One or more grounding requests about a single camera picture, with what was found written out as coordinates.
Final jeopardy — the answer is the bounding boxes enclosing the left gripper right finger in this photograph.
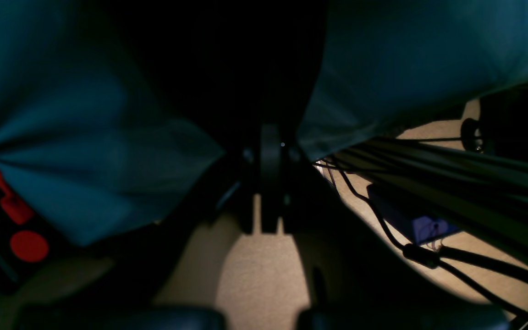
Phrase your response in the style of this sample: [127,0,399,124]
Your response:
[283,147,510,330]

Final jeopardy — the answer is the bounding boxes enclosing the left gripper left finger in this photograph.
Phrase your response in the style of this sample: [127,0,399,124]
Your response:
[16,148,258,330]

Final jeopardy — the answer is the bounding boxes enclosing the black t-shirt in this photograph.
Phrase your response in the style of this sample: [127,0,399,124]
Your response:
[99,0,328,220]

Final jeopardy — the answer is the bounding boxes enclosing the orange black clamp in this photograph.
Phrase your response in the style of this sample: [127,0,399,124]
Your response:
[0,171,82,294]

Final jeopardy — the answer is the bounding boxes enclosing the light blue table cloth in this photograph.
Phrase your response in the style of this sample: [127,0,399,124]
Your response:
[0,0,528,246]

